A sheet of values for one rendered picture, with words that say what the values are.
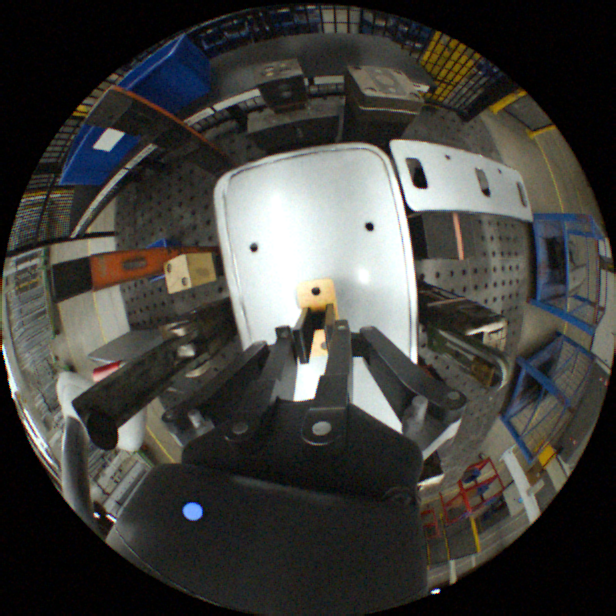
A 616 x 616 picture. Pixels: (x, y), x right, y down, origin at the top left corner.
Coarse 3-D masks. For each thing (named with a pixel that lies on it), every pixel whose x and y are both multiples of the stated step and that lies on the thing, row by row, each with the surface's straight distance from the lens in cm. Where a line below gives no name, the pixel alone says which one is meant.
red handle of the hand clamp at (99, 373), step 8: (184, 344) 24; (192, 344) 24; (176, 352) 24; (184, 352) 24; (192, 352) 24; (120, 360) 28; (128, 360) 26; (176, 360) 24; (96, 368) 30; (104, 368) 28; (112, 368) 27; (96, 376) 29; (104, 376) 28
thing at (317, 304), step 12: (300, 288) 22; (324, 288) 22; (300, 300) 22; (312, 300) 22; (324, 300) 22; (312, 312) 23; (324, 312) 22; (336, 312) 23; (312, 324) 22; (324, 336) 23; (312, 348) 24
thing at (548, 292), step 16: (544, 224) 234; (576, 224) 238; (592, 224) 184; (544, 240) 227; (560, 240) 273; (544, 256) 224; (560, 256) 239; (576, 256) 254; (544, 272) 223; (560, 272) 220; (576, 272) 241; (544, 288) 226; (560, 288) 275; (576, 288) 245; (544, 304) 208; (592, 304) 302; (576, 320) 192
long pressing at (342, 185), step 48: (336, 144) 27; (240, 192) 26; (288, 192) 25; (336, 192) 24; (384, 192) 25; (240, 240) 25; (288, 240) 24; (336, 240) 23; (384, 240) 24; (240, 288) 26; (288, 288) 24; (336, 288) 23; (384, 288) 24; (240, 336) 27
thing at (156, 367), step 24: (192, 336) 23; (144, 360) 20; (168, 360) 22; (192, 360) 23; (96, 384) 20; (120, 384) 19; (144, 384) 21; (168, 384) 21; (96, 408) 19; (120, 408) 20; (96, 432) 16
